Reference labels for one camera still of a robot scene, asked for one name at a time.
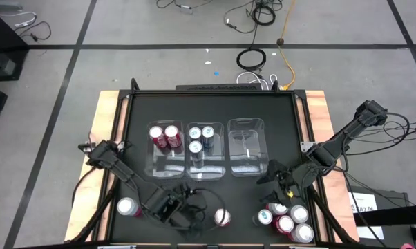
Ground white cable with connector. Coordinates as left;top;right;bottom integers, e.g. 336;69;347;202
0;11;38;29

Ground black coiled cable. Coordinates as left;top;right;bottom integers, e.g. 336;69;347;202
235;47;267;72

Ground black flat bar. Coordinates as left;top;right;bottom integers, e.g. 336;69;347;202
352;203;416;226

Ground yellow-orange power cable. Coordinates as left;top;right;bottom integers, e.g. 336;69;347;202
276;0;297;90

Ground light wooden table board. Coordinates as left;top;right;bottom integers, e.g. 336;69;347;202
64;89;360;243

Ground black cabinet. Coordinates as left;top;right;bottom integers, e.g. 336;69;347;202
0;6;30;82

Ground clear plastic storage bin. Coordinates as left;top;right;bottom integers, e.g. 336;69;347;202
185;120;227;182
144;119;187;180
227;116;270;178

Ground white red Spindrift can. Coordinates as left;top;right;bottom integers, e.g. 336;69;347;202
265;202;289;217
290;204;310;224
287;223;315;244

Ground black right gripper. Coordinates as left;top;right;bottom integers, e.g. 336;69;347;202
256;158;301;205

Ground white paper sheet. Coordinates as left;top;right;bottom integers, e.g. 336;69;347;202
355;225;386;241

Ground thin black looped cable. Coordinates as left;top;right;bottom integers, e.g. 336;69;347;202
13;20;53;43

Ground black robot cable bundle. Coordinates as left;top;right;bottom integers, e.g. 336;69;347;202
332;111;416;181

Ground black equipment box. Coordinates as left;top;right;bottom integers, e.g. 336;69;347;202
346;185;411;249

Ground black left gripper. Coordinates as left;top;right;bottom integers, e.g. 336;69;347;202
149;183;195;229

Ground white paper label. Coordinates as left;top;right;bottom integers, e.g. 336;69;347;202
348;192;379;213

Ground black tangled cable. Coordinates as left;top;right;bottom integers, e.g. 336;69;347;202
223;0;284;35

